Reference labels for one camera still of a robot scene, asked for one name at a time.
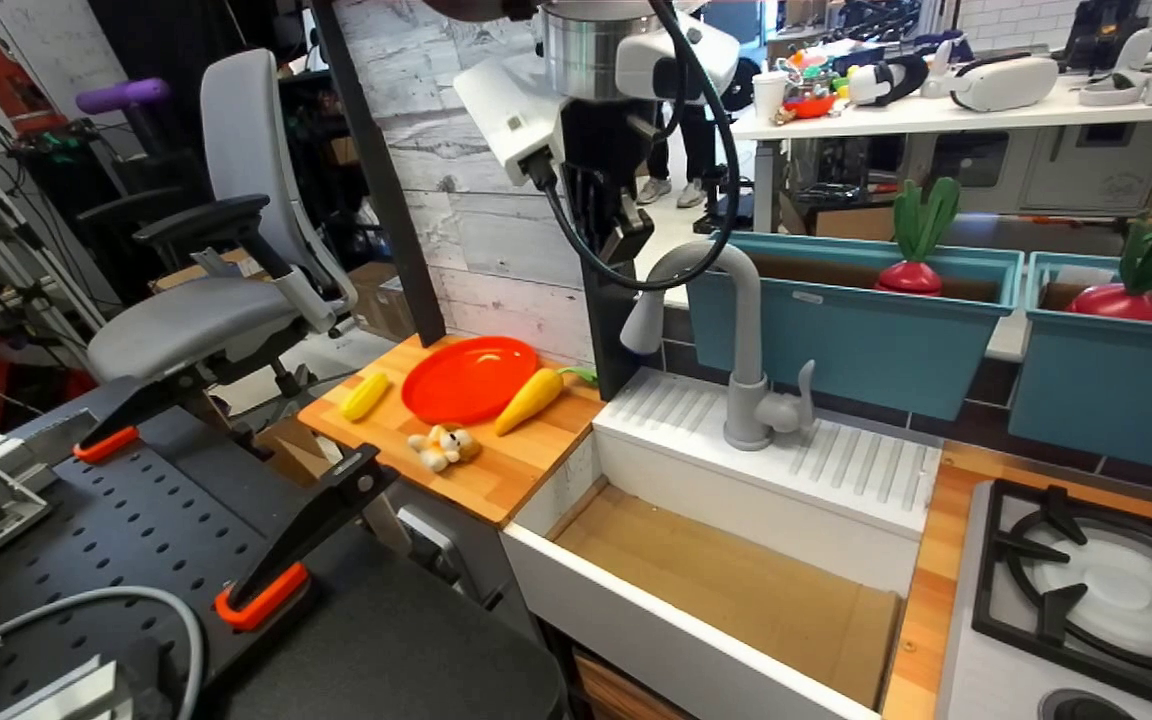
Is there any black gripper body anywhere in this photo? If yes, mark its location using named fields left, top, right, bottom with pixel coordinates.
left=556, top=90, right=670, bottom=191

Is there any gray toy faucet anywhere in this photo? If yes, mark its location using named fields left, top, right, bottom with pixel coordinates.
left=618, top=235, right=824, bottom=456

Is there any person in black trousers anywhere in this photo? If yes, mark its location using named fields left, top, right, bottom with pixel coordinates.
left=639, top=90, right=727, bottom=212

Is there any marble pattern backdrop panel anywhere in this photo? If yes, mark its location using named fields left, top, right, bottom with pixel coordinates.
left=333, top=0, right=597, bottom=372

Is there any white cup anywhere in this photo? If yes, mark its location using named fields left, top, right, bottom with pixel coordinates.
left=749, top=66, right=792, bottom=126

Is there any yellow toy carrot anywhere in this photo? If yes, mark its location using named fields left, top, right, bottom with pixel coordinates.
left=490, top=362, right=600, bottom=441

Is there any red plastic plate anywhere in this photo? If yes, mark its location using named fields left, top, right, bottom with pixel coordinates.
left=398, top=330, right=548, bottom=432

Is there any colourful toy pile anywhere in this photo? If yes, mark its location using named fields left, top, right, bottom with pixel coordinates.
left=779, top=42, right=864, bottom=122

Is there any teal planter box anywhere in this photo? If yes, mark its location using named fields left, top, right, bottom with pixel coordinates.
left=1010, top=252, right=1152, bottom=489
left=674, top=228, right=1033, bottom=427

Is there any wooden cutting board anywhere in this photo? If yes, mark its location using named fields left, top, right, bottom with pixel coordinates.
left=297, top=330, right=605, bottom=526

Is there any beige toy garlic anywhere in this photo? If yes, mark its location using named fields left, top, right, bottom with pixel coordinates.
left=406, top=422, right=481, bottom=479

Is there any red toy radish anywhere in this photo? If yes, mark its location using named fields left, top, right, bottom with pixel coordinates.
left=1070, top=212, right=1152, bottom=328
left=873, top=172, right=968, bottom=298

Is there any white toy sink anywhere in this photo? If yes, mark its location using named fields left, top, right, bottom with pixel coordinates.
left=499, top=366, right=947, bottom=720

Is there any yellow toy corn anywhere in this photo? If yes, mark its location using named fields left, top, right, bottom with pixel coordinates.
left=338, top=366, right=398, bottom=427

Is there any white lab table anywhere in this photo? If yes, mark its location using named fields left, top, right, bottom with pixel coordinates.
left=732, top=71, right=1152, bottom=235

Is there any white VR headset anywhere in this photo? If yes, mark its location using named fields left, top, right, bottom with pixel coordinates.
left=947, top=46, right=1064, bottom=115

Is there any large black orange clamp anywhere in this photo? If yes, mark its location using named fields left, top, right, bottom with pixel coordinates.
left=214, top=445, right=402, bottom=635

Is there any gray office chair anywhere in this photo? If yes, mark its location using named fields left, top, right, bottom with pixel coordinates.
left=72, top=46, right=368, bottom=402

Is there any purple foam roller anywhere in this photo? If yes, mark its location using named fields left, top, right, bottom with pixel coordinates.
left=72, top=75, right=172, bottom=115

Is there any black stove grate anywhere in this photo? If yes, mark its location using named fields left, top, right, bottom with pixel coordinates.
left=972, top=474, right=1152, bottom=720

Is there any small black orange clamp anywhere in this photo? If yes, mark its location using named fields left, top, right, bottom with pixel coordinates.
left=70, top=362, right=207, bottom=469

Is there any white toy stove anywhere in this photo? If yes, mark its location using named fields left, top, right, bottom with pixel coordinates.
left=935, top=474, right=1152, bottom=720

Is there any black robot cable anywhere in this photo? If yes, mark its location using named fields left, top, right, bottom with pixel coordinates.
left=532, top=0, right=749, bottom=294

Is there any black vertical frame post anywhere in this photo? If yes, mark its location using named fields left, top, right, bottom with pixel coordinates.
left=572, top=256, right=646, bottom=401

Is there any black slanted frame post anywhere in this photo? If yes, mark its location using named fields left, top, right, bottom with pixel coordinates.
left=310, top=0, right=449, bottom=348

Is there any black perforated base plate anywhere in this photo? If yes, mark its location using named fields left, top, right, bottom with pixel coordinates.
left=0, top=397, right=570, bottom=720

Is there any gray cable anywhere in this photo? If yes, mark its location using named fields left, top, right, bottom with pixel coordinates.
left=0, top=581, right=207, bottom=720

